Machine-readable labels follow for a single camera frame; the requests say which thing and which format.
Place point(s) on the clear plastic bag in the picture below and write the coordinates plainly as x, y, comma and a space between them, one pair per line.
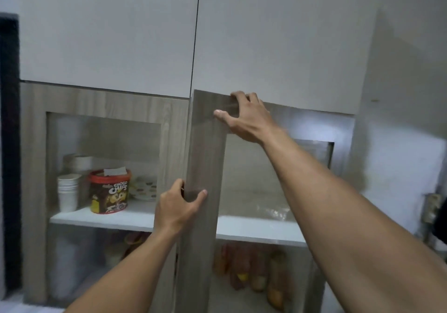
269, 211

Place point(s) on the person's left forearm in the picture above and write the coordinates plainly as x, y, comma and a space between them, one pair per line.
125, 277

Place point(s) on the wood-framed glass cabinet door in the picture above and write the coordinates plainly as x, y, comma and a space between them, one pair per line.
33, 183
204, 148

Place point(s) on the stack of white paper cups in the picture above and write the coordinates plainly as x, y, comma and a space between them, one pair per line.
68, 192

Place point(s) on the white upper cabinet door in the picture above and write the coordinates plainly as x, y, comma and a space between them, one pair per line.
279, 36
104, 29

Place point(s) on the person's right forearm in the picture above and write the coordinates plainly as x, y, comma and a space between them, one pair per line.
349, 236

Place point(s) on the orange plastic item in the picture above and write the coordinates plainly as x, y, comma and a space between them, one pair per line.
137, 241

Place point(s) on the person's right hand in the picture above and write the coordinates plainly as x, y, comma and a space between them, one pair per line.
249, 120

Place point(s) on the person's left hand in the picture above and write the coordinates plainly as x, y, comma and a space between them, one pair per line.
173, 211

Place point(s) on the white cabinet shelf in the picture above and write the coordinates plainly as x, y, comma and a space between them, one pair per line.
132, 219

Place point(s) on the person's right middle finger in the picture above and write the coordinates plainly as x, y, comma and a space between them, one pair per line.
254, 99

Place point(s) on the group of orange bottles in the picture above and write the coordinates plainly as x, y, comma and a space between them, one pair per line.
256, 274

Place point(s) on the dark object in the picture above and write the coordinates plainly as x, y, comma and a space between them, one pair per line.
440, 223

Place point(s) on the white round container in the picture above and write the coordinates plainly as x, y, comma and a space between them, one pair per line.
79, 163

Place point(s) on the brown cereal tub red lid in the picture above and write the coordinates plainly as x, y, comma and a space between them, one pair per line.
110, 194

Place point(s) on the person's left thumb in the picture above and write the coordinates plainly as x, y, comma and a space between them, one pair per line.
198, 198

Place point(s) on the dotted white plate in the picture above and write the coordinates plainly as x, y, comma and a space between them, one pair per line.
144, 189

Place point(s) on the person's right thumb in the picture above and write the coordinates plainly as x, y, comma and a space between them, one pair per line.
223, 116

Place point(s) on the white paper slip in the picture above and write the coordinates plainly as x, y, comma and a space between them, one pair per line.
114, 171

